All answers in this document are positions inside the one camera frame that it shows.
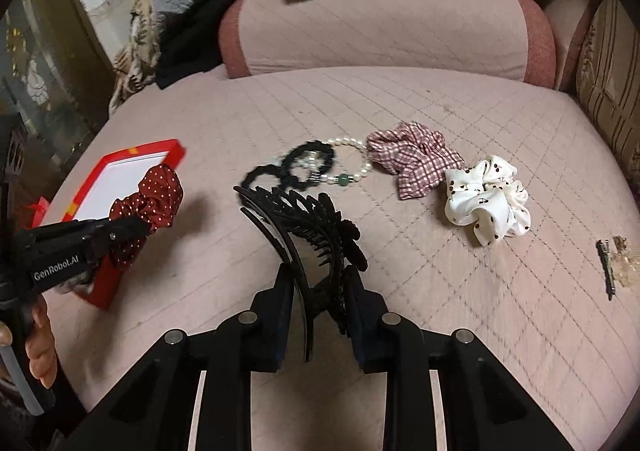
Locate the black claw hair clip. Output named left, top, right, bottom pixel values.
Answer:
left=234, top=186, right=368, bottom=361

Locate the dark red polka dot scrunchie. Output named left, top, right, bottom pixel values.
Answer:
left=108, top=164, right=183, bottom=270

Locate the red plaid scrunchie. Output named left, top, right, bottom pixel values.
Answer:
left=366, top=122, right=464, bottom=201

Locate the white cherry print scrunchie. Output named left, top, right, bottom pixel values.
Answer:
left=445, top=156, right=532, bottom=246

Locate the person's left hand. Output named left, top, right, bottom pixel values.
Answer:
left=25, top=295, right=58, bottom=389

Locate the red box with white lining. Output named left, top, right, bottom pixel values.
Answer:
left=62, top=139, right=186, bottom=310

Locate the pink quilted bed cover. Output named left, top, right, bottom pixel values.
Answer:
left=47, top=68, right=639, bottom=450

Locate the wooden glass door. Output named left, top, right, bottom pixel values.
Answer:
left=1, top=0, right=114, bottom=206

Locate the leaf patterned cloth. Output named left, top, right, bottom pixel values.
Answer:
left=108, top=0, right=160, bottom=118

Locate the dark hair pin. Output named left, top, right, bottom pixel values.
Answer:
left=596, top=240, right=616, bottom=301

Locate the clear hair clip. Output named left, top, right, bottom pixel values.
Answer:
left=612, top=235, right=639, bottom=287

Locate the pink quilted pillow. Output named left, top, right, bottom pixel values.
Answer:
left=218, top=0, right=556, bottom=88

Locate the striped brown cushion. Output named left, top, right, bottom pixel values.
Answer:
left=576, top=0, right=639, bottom=182

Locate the pearl bracelet with green bead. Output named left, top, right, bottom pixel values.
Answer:
left=294, top=137, right=374, bottom=186

